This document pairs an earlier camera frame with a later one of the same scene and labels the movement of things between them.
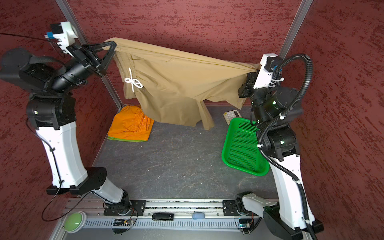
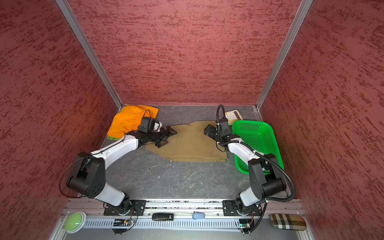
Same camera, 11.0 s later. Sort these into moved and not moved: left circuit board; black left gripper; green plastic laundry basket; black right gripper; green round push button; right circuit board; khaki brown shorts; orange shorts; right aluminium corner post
Moved: black right gripper; khaki brown shorts; black left gripper
Not moved: orange shorts; green plastic laundry basket; right circuit board; green round push button; left circuit board; right aluminium corner post
